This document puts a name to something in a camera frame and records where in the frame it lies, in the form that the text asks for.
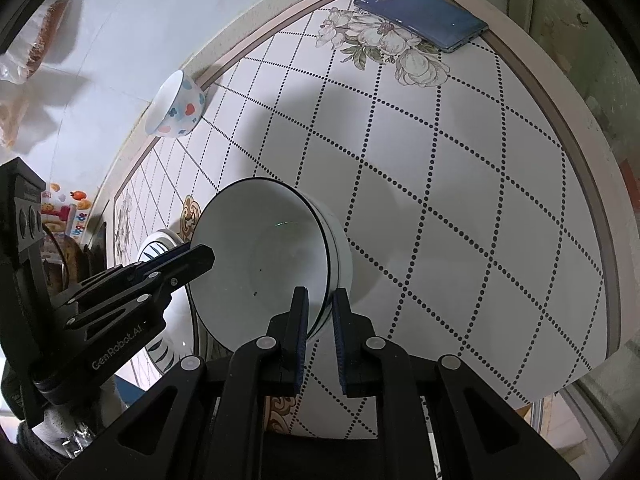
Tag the blue smartphone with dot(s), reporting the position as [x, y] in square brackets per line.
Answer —
[420, 15]

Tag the white bowl dark rim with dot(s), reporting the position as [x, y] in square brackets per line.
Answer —
[260, 260]

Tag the white bowl heart pattern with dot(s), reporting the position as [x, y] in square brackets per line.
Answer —
[175, 105]

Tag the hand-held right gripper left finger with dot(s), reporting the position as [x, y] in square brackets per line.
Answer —
[300, 345]

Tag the colourful wall sticker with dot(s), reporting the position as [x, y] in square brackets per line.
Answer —
[65, 210]

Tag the clear plastic bag pale contents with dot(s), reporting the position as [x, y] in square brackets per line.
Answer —
[10, 115]

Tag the clear plastic bag red contents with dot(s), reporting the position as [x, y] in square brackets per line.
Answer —
[50, 35]

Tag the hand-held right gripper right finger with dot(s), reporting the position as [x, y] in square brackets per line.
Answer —
[341, 345]

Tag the diamond pattern floral tablecloth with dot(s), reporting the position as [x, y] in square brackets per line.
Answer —
[450, 185]

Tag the white plate dark stripes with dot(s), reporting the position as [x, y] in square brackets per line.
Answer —
[160, 352]

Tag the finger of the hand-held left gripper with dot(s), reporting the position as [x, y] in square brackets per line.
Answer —
[125, 271]
[185, 265]

